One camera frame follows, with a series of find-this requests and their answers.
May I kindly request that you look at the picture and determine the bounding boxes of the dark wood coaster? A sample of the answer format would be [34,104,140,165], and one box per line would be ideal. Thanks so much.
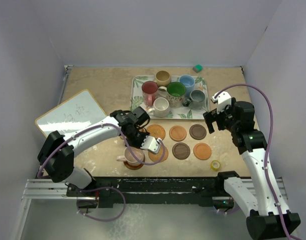
[189,124,207,140]

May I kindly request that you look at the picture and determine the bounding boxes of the woven rattan coaster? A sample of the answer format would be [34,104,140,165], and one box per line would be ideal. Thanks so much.
[148,147,169,162]
[146,124,166,140]

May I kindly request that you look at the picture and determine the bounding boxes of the grey cup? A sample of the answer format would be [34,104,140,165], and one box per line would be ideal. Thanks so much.
[189,90,205,110]

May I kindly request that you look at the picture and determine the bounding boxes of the large brown ringed saucer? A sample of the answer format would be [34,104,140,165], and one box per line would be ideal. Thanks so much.
[124,161,143,170]

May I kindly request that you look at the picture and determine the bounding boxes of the light wood round coaster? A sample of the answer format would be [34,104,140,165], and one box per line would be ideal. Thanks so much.
[169,125,187,142]

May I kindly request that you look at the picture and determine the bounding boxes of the floral serving tray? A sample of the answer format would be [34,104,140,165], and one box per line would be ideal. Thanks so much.
[130,75,210,120]

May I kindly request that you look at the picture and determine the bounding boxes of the white beige mug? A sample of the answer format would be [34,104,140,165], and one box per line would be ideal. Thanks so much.
[147,97,170,118]

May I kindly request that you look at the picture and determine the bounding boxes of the green floral mug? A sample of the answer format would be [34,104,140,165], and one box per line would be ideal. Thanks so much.
[158,81,186,109]

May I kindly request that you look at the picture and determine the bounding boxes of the dark walnut round coaster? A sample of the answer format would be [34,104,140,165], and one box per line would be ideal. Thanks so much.
[172,142,190,160]

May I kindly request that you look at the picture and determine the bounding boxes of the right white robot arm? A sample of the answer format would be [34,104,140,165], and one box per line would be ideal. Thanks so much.
[204,98,300,240]

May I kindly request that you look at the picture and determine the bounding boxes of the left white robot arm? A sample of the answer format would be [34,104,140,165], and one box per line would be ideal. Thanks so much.
[38,107,160,196]

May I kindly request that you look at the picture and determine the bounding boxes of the light blue cup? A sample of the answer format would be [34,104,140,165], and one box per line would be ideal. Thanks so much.
[179,75,195,97]

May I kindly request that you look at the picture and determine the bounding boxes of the tan wooden cup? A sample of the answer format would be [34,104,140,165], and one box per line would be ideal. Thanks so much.
[155,70,171,87]

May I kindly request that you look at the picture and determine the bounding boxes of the yellow tape roll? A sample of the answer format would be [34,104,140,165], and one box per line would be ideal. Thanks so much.
[210,160,221,171]

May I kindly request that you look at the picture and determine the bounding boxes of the red pink mug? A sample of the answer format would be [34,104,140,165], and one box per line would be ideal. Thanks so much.
[141,81,158,107]

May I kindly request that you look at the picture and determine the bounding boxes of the green eraser block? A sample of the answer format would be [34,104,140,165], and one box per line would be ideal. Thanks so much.
[192,64,203,73]

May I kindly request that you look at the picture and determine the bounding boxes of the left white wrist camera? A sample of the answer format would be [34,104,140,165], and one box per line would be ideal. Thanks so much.
[140,135,161,154]

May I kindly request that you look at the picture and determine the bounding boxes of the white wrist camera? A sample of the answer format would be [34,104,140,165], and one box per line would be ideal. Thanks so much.
[211,91,231,114]
[140,135,161,154]

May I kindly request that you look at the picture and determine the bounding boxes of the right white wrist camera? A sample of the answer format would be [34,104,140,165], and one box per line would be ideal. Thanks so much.
[211,91,231,114]

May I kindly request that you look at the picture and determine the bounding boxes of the small whiteboard wooden frame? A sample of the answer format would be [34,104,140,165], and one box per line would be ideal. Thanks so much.
[35,89,107,136]

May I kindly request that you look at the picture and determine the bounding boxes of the black aluminium base frame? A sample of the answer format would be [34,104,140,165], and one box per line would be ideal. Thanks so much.
[22,172,286,210]

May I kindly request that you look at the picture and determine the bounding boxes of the loose purple cable loop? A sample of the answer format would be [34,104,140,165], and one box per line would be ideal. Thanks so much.
[76,186,126,222]

